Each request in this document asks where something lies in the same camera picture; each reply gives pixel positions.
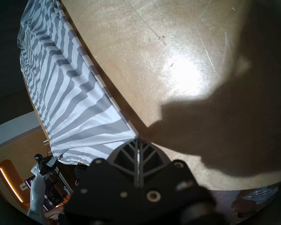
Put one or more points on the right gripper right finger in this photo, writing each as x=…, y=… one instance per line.
x=152, y=157

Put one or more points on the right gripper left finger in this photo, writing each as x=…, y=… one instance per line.
x=125, y=156

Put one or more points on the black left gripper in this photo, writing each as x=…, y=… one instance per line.
x=48, y=164

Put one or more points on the grey white striped t-shirt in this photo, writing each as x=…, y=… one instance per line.
x=70, y=91

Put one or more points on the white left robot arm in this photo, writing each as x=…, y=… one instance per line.
x=37, y=194

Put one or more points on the computer monitor screen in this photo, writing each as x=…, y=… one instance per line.
x=52, y=194

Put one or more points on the warm LED light strip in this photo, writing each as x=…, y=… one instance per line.
x=10, y=184

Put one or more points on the white curved arch panel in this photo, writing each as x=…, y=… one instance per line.
x=11, y=130

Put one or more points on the clear plastic bag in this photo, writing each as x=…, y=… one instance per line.
x=260, y=194

